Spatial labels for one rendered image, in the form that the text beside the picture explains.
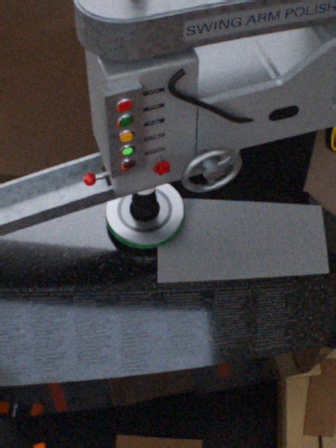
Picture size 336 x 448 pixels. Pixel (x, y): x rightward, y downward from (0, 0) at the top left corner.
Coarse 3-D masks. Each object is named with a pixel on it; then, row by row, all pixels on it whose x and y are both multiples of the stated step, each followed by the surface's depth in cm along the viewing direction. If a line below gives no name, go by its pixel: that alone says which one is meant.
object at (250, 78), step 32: (288, 32) 163; (320, 32) 158; (224, 64) 165; (256, 64) 165; (288, 64) 161; (320, 64) 160; (224, 96) 161; (256, 96) 163; (288, 96) 167; (320, 96) 171; (224, 128) 170; (256, 128) 174; (288, 128) 178; (320, 128) 182
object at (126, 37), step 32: (96, 0) 134; (128, 0) 133; (160, 0) 133; (192, 0) 133; (224, 0) 134; (256, 0) 135; (288, 0) 137; (320, 0) 140; (96, 32) 135; (128, 32) 133; (160, 32) 135; (192, 32) 138; (224, 32) 140; (256, 32) 143
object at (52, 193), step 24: (72, 168) 188; (96, 168) 191; (0, 192) 186; (24, 192) 188; (48, 192) 188; (72, 192) 188; (96, 192) 182; (0, 216) 185; (24, 216) 179; (48, 216) 183
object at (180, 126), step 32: (96, 64) 149; (128, 64) 144; (160, 64) 144; (192, 64) 146; (96, 96) 162; (160, 96) 151; (192, 96) 155; (96, 128) 178; (160, 128) 161; (192, 128) 164; (128, 192) 177
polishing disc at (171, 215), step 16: (160, 192) 209; (176, 192) 209; (112, 208) 206; (128, 208) 206; (176, 208) 206; (112, 224) 204; (128, 224) 203; (144, 224) 204; (160, 224) 204; (176, 224) 204; (128, 240) 201; (144, 240) 201; (160, 240) 201
